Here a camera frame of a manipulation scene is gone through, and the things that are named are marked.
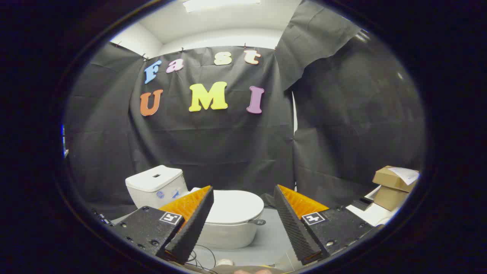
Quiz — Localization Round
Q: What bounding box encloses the black backdrop cloth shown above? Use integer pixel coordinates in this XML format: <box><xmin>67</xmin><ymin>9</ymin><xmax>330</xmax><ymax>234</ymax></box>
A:
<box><xmin>63</xmin><ymin>0</ymin><xmax>427</xmax><ymax>221</ymax></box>

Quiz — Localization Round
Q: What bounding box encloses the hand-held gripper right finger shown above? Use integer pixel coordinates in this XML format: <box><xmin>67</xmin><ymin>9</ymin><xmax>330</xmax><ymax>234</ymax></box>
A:
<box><xmin>273</xmin><ymin>185</ymin><xmax>385</xmax><ymax>266</ymax></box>

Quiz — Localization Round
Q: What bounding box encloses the plain cardboard box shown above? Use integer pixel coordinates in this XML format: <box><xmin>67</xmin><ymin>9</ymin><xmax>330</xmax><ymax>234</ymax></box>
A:
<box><xmin>373</xmin><ymin>186</ymin><xmax>404</xmax><ymax>212</ymax></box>

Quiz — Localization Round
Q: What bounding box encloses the white flat box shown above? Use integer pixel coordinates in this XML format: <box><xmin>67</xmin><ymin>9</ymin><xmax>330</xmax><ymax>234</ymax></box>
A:
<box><xmin>345</xmin><ymin>185</ymin><xmax>400</xmax><ymax>227</ymax></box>

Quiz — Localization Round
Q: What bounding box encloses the small black object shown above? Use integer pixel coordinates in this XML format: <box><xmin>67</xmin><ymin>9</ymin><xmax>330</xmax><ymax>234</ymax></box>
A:
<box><xmin>351</xmin><ymin>197</ymin><xmax>375</xmax><ymax>211</ymax></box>

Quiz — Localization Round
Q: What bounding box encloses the white paper label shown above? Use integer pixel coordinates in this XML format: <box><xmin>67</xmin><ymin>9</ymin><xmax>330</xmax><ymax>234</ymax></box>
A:
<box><xmin>388</xmin><ymin>167</ymin><xmax>420</xmax><ymax>186</ymax></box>

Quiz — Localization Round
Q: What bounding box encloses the ceiling light panel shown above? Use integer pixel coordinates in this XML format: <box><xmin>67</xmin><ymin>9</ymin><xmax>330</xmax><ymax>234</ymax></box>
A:
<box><xmin>183</xmin><ymin>0</ymin><xmax>261</xmax><ymax>13</ymax></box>

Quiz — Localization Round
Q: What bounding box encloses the black electronic device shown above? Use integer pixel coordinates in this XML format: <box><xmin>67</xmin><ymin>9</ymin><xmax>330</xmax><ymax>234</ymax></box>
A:
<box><xmin>91</xmin><ymin>209</ymin><xmax>113</xmax><ymax>226</ymax></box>

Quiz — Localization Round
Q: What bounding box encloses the cardboard box with paper label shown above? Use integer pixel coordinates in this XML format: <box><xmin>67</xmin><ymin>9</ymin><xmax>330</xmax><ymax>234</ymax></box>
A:
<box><xmin>372</xmin><ymin>166</ymin><xmax>419</xmax><ymax>193</ymax></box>

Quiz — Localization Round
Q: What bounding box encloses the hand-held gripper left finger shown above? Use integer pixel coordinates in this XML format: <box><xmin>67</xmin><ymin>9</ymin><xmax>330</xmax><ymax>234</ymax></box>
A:
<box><xmin>112</xmin><ymin>185</ymin><xmax>215</xmax><ymax>265</ymax></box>

